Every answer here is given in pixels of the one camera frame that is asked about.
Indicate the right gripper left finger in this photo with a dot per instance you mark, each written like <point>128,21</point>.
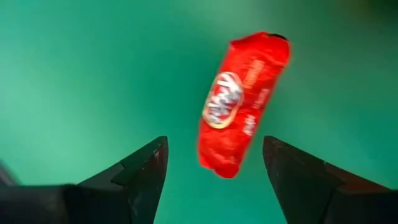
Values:
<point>140,193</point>

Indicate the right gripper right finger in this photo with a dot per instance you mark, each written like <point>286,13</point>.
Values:
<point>298,186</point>

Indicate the red Kit Kat candy pack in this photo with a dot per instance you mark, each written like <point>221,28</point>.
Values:
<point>236,124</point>

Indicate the green felt table mat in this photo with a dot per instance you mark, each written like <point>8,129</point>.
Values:
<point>93,77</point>

